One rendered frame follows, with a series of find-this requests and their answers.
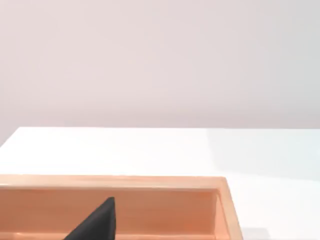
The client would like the shallow salmon-coloured box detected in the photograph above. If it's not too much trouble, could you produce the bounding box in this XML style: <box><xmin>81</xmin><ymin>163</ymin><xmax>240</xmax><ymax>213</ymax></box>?
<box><xmin>0</xmin><ymin>174</ymin><xmax>244</xmax><ymax>240</ymax></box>

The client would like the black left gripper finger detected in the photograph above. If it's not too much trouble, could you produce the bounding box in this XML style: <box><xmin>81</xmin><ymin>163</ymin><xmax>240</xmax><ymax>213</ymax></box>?
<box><xmin>62</xmin><ymin>196</ymin><xmax>117</xmax><ymax>240</ymax></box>

